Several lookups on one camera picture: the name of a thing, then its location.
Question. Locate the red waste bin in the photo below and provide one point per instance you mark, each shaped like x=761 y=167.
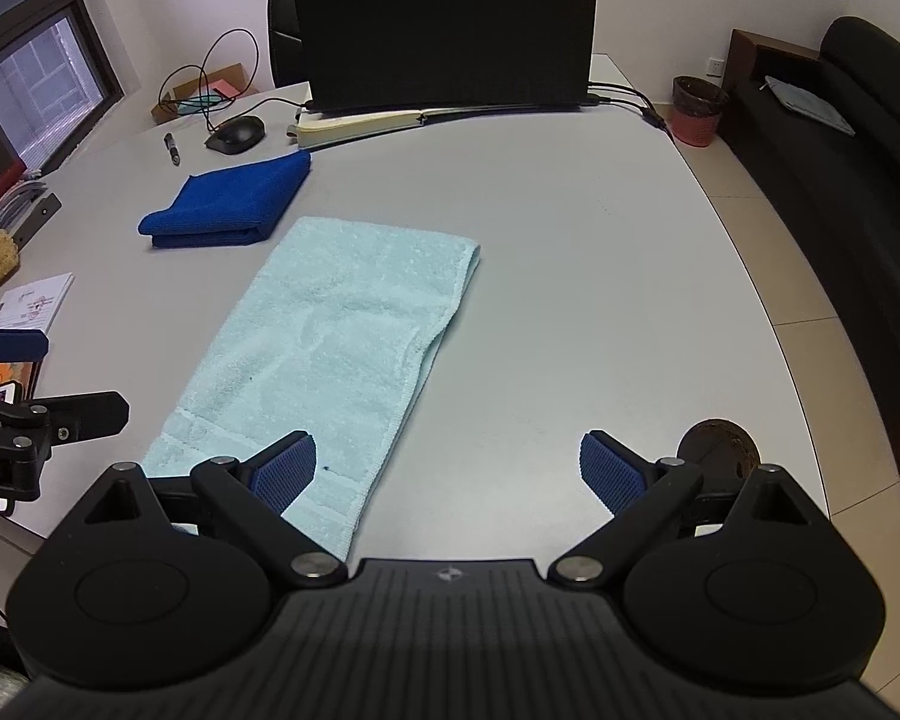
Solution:
x=697 y=124

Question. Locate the black marker pen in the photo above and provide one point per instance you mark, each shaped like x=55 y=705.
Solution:
x=172 y=148

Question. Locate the folded dark blue cloth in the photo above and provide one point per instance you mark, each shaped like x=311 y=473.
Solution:
x=225 y=199

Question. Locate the colourful printed booklet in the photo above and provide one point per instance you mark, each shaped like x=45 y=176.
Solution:
x=4 y=375

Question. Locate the dark framed window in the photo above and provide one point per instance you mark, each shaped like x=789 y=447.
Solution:
x=37 y=75

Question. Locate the white wall socket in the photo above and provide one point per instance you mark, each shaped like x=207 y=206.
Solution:
x=715 y=66

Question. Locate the white printed booklet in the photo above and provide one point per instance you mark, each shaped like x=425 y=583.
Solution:
x=34 y=304

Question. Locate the brown round object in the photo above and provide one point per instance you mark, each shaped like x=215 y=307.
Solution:
x=720 y=442

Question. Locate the light blue towel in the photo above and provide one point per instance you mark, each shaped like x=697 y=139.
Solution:
x=330 y=330

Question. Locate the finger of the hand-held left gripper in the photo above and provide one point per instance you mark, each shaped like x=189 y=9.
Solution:
x=11 y=349
x=82 y=414

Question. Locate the black metal bracket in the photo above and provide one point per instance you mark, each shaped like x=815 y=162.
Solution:
x=37 y=217

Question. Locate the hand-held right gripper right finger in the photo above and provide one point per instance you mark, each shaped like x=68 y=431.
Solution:
x=607 y=472

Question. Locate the grey pouch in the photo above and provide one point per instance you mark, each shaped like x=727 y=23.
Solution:
x=810 y=105

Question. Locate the cream paper notebook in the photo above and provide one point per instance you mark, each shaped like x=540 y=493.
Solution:
x=345 y=131

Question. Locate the cardboard box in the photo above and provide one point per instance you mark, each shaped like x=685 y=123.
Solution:
x=166 y=111

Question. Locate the black computer mouse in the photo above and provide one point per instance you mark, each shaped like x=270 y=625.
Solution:
x=236 y=135

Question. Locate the stack of paper files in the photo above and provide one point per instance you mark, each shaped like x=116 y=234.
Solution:
x=0 y=202

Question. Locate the black laptop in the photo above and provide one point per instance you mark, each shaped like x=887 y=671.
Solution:
x=442 y=22

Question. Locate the black leather sofa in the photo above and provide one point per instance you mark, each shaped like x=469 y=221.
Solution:
x=855 y=202

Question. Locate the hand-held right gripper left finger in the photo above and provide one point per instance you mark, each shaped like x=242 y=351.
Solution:
x=289 y=469

